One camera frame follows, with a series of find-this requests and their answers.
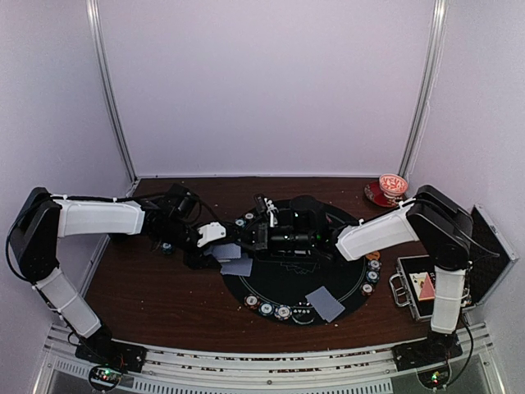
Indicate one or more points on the right aluminium frame post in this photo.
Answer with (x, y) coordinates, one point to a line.
(429, 73)

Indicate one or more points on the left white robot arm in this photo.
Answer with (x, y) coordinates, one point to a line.
(53, 235)

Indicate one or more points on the red card deck in case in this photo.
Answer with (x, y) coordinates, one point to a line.
(423, 286)

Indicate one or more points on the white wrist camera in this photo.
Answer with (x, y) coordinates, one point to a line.
(210, 232)
(266, 208)

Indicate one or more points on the round black poker mat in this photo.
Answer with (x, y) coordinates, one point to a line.
(302, 257)

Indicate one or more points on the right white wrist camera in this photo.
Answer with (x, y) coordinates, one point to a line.
(266, 208)

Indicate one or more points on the front aluminium rail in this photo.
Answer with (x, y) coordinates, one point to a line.
(370, 369)

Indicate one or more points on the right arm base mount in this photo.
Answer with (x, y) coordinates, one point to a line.
(430, 357)

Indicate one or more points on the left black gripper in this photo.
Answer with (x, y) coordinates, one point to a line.
(199, 261)

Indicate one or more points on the white blue poker chip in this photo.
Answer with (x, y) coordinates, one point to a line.
(282, 312)
(374, 265)

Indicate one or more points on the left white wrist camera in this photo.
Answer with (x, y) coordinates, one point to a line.
(210, 232)

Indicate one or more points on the clear round dealer button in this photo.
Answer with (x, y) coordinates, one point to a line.
(303, 313)

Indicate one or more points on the red floral saucer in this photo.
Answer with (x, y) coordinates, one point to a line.
(374, 194)

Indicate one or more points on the aluminium frame post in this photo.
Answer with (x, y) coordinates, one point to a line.
(429, 73)
(95, 25)

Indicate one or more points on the dealt blue-backed card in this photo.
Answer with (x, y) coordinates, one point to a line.
(237, 267)
(321, 298)
(329, 309)

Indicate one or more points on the single brown 100 poker chip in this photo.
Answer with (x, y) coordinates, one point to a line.
(248, 216)

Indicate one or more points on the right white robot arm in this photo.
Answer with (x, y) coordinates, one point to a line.
(431, 233)

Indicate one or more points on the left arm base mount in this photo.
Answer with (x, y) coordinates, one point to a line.
(112, 360)

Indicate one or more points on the left aluminium frame post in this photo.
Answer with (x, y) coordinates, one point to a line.
(95, 25)

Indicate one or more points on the red white patterned tea bowl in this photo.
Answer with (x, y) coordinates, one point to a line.
(392, 185)

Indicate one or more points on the blue-backed playing card deck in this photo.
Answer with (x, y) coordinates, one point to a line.
(224, 252)

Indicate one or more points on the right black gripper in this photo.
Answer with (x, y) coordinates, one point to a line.
(260, 232)

